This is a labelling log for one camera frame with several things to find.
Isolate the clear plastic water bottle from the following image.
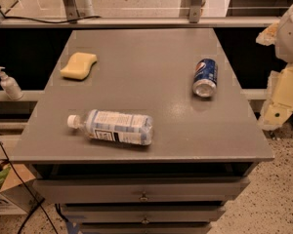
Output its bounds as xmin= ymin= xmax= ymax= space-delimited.
xmin=67 ymin=109 xmax=153 ymax=145

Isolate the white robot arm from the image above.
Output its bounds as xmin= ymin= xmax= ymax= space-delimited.
xmin=256 ymin=4 xmax=293 ymax=131

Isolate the black cable on floor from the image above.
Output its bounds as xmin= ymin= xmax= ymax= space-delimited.
xmin=0 ymin=129 xmax=60 ymax=234

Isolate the cardboard box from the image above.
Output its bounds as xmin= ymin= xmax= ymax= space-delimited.
xmin=0 ymin=164 xmax=35 ymax=215

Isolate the bottom grey drawer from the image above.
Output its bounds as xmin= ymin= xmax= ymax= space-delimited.
xmin=80 ymin=223 xmax=211 ymax=234

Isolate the grey drawer cabinet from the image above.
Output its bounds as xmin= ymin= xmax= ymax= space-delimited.
xmin=10 ymin=27 xmax=275 ymax=234

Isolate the middle grey drawer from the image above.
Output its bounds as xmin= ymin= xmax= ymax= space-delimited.
xmin=62 ymin=204 xmax=225 ymax=223

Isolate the grey drawer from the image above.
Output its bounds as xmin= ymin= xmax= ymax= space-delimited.
xmin=33 ymin=177 xmax=250 ymax=204
xmin=62 ymin=204 xmax=225 ymax=223
xmin=80 ymin=223 xmax=211 ymax=234

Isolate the yellow sponge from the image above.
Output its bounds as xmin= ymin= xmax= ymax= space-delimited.
xmin=60 ymin=53 xmax=97 ymax=80

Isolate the grey metal shelf rail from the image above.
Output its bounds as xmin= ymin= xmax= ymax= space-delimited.
xmin=0 ymin=17 xmax=279 ymax=29

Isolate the black cable on shelf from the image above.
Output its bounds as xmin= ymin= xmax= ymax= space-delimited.
xmin=0 ymin=0 xmax=102 ymax=24

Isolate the top grey drawer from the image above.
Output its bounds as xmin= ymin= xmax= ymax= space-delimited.
xmin=33 ymin=177 xmax=250 ymax=204

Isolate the white pump dispenser bottle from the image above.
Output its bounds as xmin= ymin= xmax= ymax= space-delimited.
xmin=0 ymin=66 xmax=23 ymax=100

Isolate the blue pepsi can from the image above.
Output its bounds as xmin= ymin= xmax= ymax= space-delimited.
xmin=192 ymin=58 xmax=218 ymax=98

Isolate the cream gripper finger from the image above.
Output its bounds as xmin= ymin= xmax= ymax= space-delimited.
xmin=256 ymin=22 xmax=278 ymax=46
xmin=258 ymin=63 xmax=293 ymax=131

